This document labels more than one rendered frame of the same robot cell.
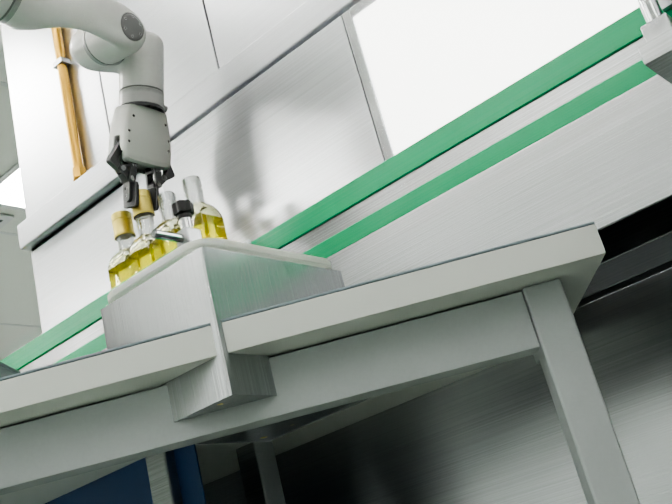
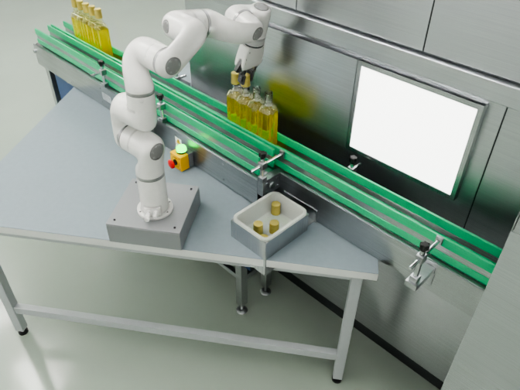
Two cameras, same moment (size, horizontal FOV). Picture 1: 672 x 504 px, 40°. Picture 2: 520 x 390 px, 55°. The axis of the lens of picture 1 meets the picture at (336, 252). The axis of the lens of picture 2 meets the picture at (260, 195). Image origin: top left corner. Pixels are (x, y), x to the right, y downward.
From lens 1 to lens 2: 1.56 m
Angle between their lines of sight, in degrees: 60
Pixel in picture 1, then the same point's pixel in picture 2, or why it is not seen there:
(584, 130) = (395, 243)
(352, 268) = (314, 200)
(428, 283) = (326, 271)
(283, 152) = (311, 85)
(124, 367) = (237, 260)
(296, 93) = (325, 69)
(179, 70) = not seen: outside the picture
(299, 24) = (339, 39)
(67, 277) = not seen: hidden behind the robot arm
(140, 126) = (251, 56)
